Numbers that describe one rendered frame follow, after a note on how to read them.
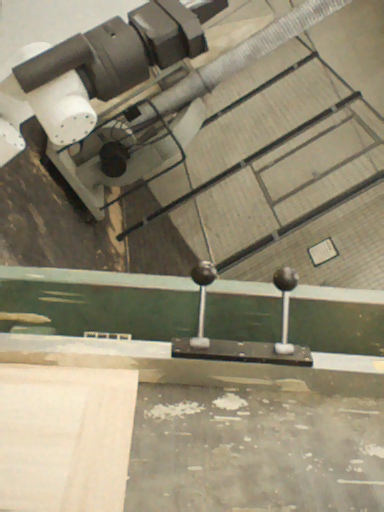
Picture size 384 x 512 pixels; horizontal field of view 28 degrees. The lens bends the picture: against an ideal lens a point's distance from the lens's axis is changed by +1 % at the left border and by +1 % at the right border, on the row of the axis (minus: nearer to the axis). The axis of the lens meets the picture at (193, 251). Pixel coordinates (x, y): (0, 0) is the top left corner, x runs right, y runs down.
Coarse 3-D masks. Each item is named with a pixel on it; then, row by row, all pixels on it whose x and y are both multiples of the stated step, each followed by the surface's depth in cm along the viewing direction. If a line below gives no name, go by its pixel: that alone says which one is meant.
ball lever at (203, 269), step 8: (200, 264) 108; (208, 264) 108; (192, 272) 108; (200, 272) 107; (208, 272) 107; (192, 280) 109; (200, 280) 107; (208, 280) 107; (200, 288) 108; (200, 296) 108; (200, 304) 108; (200, 312) 107; (200, 320) 107; (200, 328) 107; (200, 336) 107; (192, 344) 106; (200, 344) 106; (208, 344) 106
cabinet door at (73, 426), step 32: (0, 384) 99; (32, 384) 99; (64, 384) 100; (96, 384) 101; (128, 384) 101; (0, 416) 92; (32, 416) 93; (64, 416) 93; (96, 416) 93; (128, 416) 94; (0, 448) 86; (32, 448) 86; (64, 448) 87; (96, 448) 87; (128, 448) 87; (0, 480) 81; (32, 480) 81; (64, 480) 81; (96, 480) 81
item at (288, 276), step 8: (280, 272) 108; (288, 272) 108; (296, 272) 109; (272, 280) 109; (280, 280) 108; (288, 280) 107; (296, 280) 108; (280, 288) 108; (288, 288) 108; (280, 336) 108; (280, 344) 107; (288, 344) 107; (280, 352) 106; (288, 352) 106
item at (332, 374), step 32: (0, 352) 104; (32, 352) 104; (64, 352) 104; (96, 352) 105; (128, 352) 105; (160, 352) 106; (192, 384) 106; (224, 384) 106; (256, 384) 106; (288, 384) 106; (320, 384) 106; (352, 384) 106
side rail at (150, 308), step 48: (0, 288) 127; (48, 288) 127; (96, 288) 127; (144, 288) 127; (192, 288) 128; (240, 288) 129; (336, 288) 133; (144, 336) 130; (192, 336) 130; (240, 336) 130; (288, 336) 130; (336, 336) 130
